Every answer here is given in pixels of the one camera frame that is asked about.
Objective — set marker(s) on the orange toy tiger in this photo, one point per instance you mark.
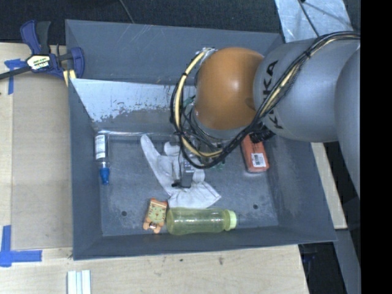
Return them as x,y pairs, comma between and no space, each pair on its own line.
156,214

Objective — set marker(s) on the grey metal bin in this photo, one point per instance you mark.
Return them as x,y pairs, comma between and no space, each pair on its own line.
128,54

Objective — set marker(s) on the clear bottle with blue cap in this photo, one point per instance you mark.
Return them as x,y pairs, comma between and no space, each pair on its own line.
101,147

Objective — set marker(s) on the white cloth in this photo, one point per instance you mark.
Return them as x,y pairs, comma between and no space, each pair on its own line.
159,164

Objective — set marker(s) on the orange box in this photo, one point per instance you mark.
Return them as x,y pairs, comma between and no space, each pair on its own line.
255,158

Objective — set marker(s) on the yellow-green clear plastic bottle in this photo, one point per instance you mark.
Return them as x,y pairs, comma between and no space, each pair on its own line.
196,220

